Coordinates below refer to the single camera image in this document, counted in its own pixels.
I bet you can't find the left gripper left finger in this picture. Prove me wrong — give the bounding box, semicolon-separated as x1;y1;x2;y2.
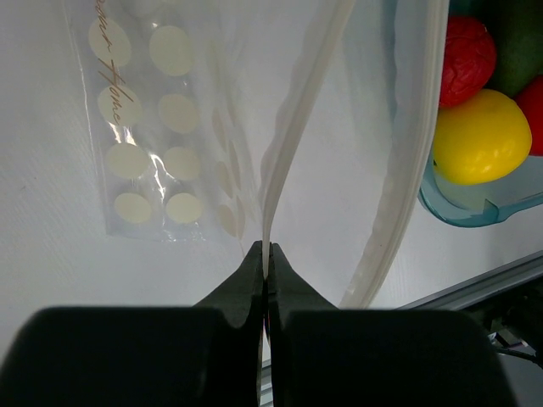
1;243;264;406

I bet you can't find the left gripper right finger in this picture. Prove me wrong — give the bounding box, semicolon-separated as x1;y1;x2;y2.
266;244;517;406

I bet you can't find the clear dotted zip bag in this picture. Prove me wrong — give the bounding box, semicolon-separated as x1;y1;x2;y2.
64;1;449;308

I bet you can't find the yellow fruit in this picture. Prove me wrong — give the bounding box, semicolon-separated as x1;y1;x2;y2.
433;89;532;186

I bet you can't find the wrinkled red fruit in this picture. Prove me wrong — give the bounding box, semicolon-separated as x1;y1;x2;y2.
439;15;497;108

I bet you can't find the teal plastic tray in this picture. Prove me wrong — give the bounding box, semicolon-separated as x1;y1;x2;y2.
417;0;543;229

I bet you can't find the smooth red apple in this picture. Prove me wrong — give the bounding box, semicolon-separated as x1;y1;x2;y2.
515;75;543;157

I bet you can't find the dark green avocado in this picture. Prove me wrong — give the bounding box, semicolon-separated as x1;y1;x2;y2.
479;0;542;98

